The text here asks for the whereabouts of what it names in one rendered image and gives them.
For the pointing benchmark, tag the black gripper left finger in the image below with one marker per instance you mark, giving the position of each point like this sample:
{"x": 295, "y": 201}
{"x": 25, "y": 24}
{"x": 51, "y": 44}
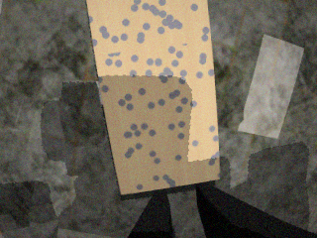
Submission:
{"x": 155, "y": 221}

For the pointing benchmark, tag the tan speckled strip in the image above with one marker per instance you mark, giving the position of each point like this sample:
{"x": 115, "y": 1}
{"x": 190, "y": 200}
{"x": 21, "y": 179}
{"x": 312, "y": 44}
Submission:
{"x": 156, "y": 73}

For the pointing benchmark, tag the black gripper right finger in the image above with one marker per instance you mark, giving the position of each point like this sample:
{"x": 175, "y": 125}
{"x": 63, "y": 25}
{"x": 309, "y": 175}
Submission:
{"x": 224, "y": 216}

